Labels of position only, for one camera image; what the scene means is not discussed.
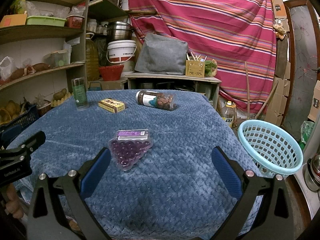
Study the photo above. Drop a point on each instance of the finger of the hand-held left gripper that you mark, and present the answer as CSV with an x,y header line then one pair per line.
x,y
31,141

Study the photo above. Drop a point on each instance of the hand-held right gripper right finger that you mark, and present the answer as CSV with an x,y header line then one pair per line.
x,y
226,172

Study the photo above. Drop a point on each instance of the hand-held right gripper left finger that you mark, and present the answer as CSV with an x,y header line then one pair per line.
x,y
96,172

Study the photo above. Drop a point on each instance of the light blue plastic basket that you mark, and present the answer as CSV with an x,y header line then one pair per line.
x,y
270,150

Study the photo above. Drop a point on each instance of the person's left hand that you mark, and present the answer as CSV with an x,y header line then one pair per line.
x,y
13,200

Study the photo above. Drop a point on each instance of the blue plastic crate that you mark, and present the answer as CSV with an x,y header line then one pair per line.
x,y
23,120

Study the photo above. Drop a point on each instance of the small woven basket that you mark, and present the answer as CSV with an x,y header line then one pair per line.
x,y
44,108

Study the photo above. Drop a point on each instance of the pile of yellow fruit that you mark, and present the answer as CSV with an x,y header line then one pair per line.
x,y
11,110

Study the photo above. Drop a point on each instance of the purple bead package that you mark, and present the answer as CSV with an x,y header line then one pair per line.
x,y
130,150

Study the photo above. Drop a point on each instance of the yellow egg tray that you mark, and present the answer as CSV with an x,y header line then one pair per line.
x,y
61,102

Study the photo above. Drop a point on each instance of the blue knitted blanket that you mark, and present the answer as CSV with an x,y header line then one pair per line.
x,y
175,180

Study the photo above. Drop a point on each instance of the yellow label oil bottle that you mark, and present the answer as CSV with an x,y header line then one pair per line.
x,y
228,116

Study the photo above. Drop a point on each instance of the green bottle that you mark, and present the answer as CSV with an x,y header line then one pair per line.
x,y
79,95

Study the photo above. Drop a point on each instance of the sweet potato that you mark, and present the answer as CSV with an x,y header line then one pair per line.
x,y
18,73
40,67

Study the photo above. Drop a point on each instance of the yellow brown small box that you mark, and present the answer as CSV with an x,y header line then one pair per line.
x,y
112,105

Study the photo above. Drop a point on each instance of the white plastic bag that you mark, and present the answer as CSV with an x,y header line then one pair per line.
x,y
7,67

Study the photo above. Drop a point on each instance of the teal box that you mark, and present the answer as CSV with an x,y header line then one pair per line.
x,y
94,86

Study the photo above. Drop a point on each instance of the straw broom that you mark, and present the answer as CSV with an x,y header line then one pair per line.
x,y
248,90

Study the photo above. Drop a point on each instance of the clear plastic container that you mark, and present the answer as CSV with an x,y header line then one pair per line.
x,y
57,59

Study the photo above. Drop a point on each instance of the steel bowl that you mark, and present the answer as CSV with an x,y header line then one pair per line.
x,y
313,170

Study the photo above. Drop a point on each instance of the wooden crate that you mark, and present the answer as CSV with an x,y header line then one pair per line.
x,y
112,84

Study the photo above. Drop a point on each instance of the clear jar with brown contents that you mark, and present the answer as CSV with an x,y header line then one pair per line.
x,y
156,100

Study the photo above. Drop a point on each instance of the black pot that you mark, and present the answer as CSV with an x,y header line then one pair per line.
x,y
185,88

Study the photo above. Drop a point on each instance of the stack of flattened cardboard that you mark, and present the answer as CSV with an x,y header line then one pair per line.
x,y
280,92

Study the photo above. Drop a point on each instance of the large yellow oil jug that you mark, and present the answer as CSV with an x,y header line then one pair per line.
x,y
92,58

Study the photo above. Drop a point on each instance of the bag of green vegetables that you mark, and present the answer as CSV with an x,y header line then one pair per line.
x,y
210,68

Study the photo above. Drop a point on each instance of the wooden chopstick holder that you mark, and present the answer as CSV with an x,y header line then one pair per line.
x,y
195,69

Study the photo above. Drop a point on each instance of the wooden shelf unit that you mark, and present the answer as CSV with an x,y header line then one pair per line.
x,y
106,8
37,32

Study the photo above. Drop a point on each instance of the wooden side table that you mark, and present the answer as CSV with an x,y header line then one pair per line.
x,y
172,77

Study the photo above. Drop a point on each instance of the bundle of chopsticks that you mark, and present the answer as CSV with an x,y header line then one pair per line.
x,y
194,57

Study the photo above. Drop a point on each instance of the green plastic tray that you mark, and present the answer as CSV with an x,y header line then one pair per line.
x,y
46,21

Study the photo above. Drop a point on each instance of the orange cardboard box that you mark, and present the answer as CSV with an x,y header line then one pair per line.
x,y
12,21

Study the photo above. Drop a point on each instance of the white plastic bucket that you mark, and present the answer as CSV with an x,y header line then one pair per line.
x,y
121,52

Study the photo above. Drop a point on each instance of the small red plastic basket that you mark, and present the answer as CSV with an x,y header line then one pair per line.
x,y
75,21

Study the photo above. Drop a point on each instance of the white jars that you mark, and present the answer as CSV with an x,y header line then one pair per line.
x,y
93,26

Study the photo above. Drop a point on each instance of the clear plastic bags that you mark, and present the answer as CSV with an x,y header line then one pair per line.
x,y
47,9

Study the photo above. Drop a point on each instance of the grey cushion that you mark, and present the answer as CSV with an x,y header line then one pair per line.
x,y
162,53

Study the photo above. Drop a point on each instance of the yellow green snack bag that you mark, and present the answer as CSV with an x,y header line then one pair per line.
x,y
18,5

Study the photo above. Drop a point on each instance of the wooden framed door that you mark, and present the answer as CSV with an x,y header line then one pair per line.
x,y
302,55

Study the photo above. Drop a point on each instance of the steel stock pot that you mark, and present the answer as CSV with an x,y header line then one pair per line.
x,y
120,31

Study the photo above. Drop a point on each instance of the red striped cloth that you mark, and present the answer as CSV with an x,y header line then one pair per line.
x,y
205,30

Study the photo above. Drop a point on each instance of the hanging dried food bundle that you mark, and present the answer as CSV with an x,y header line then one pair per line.
x,y
280,29

